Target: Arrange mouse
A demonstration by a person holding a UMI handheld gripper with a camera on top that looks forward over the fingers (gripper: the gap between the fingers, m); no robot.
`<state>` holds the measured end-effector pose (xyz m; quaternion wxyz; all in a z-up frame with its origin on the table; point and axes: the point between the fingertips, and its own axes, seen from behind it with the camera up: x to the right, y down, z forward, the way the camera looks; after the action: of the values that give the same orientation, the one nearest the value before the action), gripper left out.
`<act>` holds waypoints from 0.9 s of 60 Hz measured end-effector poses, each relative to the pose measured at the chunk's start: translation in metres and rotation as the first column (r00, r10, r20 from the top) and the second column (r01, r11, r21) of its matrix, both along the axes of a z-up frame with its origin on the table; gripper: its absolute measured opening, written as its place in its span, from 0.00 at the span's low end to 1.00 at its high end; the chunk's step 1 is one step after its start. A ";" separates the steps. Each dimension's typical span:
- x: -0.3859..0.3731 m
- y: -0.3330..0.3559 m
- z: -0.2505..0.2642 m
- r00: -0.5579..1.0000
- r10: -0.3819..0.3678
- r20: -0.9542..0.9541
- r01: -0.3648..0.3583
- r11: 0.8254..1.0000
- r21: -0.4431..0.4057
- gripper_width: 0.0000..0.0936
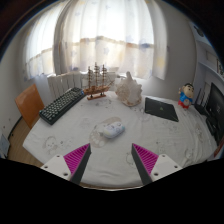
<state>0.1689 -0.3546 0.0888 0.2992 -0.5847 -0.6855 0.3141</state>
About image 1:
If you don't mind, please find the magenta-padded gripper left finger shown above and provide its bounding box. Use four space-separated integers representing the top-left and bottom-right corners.
40 143 92 185

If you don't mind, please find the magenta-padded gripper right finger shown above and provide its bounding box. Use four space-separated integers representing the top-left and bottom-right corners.
131 143 183 186

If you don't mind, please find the white cartoon-print computer mouse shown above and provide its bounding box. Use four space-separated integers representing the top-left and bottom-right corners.
102 121 126 139

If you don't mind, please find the black mouse pad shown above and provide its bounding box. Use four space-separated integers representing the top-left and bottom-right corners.
144 96 180 123

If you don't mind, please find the white printed tablecloth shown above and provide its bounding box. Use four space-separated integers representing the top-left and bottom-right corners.
22 90 219 190

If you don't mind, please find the black keyboard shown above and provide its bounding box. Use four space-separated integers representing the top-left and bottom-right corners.
38 86 86 126

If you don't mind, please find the large white conch shell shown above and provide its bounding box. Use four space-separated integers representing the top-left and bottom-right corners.
115 71 144 108

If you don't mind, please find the brown wooden chair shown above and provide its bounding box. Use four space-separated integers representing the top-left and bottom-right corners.
14 83 45 130

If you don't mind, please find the wooden model sailing ship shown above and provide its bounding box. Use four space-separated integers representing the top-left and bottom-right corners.
82 61 114 101

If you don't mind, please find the cartoon boy figurine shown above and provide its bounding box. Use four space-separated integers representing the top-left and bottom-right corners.
177 82 195 110

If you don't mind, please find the white radiator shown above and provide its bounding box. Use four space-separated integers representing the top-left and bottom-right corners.
46 70 118 101

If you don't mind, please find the black monitor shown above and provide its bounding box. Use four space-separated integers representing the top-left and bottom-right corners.
205 82 224 144

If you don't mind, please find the sheer white star-print curtain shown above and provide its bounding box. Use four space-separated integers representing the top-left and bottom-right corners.
23 0 168 81

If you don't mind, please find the white wall shelf unit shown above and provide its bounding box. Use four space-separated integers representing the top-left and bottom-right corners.
194 23 224 78

